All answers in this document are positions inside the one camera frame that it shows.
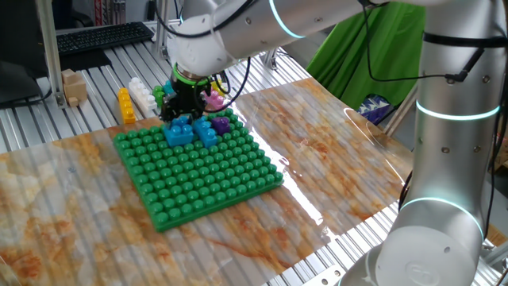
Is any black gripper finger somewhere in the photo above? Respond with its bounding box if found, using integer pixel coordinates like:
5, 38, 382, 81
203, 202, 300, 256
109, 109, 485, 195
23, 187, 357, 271
159, 99, 182, 123
185, 101, 208, 121

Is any blue white patterned bag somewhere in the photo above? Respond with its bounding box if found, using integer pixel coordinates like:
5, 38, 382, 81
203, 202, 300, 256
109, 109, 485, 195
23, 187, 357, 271
356, 94, 392, 126

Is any light blue square block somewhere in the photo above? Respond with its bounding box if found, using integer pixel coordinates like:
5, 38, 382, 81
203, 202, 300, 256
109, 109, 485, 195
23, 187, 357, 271
163, 114, 195, 149

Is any black desk pad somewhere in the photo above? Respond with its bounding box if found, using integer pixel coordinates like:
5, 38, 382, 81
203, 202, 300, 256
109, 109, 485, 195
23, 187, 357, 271
58, 48, 114, 73

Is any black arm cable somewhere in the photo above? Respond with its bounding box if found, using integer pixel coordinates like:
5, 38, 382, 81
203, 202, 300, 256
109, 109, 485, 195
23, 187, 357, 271
360, 0, 508, 84

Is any aluminium frame post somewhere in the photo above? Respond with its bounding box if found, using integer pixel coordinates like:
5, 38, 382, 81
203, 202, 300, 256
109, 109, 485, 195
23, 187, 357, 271
153, 0, 172, 60
261, 47, 279, 71
35, 0, 68, 109
383, 83, 420, 138

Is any black keyboard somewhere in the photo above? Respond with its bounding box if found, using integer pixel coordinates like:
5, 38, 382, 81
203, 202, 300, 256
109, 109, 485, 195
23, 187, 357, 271
55, 21, 156, 56

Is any small green block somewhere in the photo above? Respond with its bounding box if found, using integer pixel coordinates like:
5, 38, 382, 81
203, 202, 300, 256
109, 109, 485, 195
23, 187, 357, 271
152, 84, 167, 107

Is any green studded baseplate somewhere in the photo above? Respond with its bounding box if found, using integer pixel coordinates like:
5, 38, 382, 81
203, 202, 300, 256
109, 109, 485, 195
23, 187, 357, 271
113, 107, 285, 234

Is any silver robot mounting plate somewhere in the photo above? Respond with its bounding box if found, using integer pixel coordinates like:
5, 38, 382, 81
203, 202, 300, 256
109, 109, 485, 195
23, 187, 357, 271
305, 262, 350, 286

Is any marble pattern table mat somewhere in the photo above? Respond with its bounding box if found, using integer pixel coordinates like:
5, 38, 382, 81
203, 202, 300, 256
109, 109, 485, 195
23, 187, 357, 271
0, 76, 416, 286

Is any purple single-stud block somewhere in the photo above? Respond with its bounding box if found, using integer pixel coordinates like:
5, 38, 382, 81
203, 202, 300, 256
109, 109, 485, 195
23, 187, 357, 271
210, 116, 232, 137

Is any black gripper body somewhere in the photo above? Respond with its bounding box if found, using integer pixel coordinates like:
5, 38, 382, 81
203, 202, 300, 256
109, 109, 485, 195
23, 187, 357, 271
168, 80, 210, 112

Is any pink long block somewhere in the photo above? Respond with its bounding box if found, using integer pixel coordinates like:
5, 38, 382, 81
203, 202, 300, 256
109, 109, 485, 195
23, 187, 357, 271
203, 89, 227, 112

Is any light blue long block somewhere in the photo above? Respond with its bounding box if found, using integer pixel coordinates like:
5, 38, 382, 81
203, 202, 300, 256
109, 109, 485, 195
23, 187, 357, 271
192, 116, 219, 149

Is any black monitor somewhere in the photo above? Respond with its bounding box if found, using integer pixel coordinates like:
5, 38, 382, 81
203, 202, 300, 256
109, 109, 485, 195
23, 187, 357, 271
0, 0, 51, 110

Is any red white striped pole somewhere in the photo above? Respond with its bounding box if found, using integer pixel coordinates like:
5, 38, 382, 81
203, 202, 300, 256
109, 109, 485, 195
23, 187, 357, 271
93, 0, 105, 27

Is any white long block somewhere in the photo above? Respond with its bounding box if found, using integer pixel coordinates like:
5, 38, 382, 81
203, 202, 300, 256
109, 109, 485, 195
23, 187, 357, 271
128, 76, 159, 118

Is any large wooden block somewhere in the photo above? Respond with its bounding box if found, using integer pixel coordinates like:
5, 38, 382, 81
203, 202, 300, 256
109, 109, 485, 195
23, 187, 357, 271
62, 75, 89, 102

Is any green cloth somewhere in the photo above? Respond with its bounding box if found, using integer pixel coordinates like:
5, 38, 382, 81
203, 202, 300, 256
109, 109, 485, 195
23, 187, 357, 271
306, 2, 426, 110

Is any orange-yellow long block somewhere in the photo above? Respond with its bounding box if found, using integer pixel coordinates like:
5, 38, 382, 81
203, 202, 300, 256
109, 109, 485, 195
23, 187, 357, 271
117, 87, 137, 125

